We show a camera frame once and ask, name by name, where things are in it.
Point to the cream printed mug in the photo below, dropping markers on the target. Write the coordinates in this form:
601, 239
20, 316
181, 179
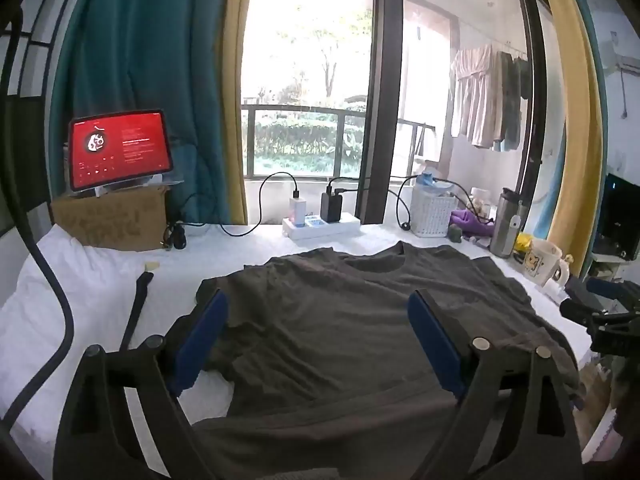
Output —
540, 262

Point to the hanging beige garment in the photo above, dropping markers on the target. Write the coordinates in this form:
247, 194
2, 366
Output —
472, 95

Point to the tablet with red screen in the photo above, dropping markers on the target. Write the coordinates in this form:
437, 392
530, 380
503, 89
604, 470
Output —
117, 147

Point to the yellow snack packet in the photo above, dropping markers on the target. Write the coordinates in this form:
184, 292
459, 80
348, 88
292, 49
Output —
523, 245

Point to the teal curtain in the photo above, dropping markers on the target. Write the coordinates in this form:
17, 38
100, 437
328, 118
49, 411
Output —
150, 60

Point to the hanging dark green garment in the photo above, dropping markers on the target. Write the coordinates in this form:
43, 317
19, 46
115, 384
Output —
515, 95

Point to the blue plastic pack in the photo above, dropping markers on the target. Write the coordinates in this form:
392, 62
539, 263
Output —
429, 180

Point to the balcony railing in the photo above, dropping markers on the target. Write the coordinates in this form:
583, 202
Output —
290, 106

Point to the dark sliding door frame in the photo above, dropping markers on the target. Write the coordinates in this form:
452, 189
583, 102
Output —
382, 110
530, 110

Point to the white charger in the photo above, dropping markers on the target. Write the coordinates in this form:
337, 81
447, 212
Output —
297, 210

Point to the dark grey t-shirt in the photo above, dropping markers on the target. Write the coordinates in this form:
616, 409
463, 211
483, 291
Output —
325, 335

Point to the brown cardboard box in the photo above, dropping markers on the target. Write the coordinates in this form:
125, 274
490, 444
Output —
110, 220

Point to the stainless steel bottle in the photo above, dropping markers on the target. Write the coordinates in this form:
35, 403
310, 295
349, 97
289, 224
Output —
502, 230

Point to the black metal frame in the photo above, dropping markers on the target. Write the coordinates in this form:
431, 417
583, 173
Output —
7, 135

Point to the white power strip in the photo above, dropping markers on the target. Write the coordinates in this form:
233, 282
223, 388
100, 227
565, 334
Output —
330, 230

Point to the small green object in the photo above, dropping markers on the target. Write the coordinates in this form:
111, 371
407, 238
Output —
455, 234

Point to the white perforated basket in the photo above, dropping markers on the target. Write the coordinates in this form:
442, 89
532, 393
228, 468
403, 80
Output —
432, 215

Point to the clear acrylic tablet stand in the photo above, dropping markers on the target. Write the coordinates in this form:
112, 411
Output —
150, 183

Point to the black computer case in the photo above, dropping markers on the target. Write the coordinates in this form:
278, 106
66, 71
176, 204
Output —
622, 215

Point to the black charger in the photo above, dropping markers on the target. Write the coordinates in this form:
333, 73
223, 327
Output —
331, 207

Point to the white shelf unit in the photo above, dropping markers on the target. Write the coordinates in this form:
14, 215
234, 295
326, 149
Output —
607, 266

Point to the small jar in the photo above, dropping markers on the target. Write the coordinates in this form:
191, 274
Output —
481, 202

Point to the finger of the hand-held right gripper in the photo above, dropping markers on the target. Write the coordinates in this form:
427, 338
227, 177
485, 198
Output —
580, 311
605, 287

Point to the purple soft item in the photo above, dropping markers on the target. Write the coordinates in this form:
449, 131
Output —
470, 222

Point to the white air conditioner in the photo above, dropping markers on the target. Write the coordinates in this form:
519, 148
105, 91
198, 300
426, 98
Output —
625, 60

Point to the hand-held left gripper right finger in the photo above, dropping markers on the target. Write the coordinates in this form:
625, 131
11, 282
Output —
435, 340

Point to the yellow curtain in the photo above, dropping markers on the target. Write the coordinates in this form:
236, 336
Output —
575, 110
235, 60

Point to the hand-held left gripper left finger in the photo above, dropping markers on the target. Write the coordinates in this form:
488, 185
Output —
200, 340

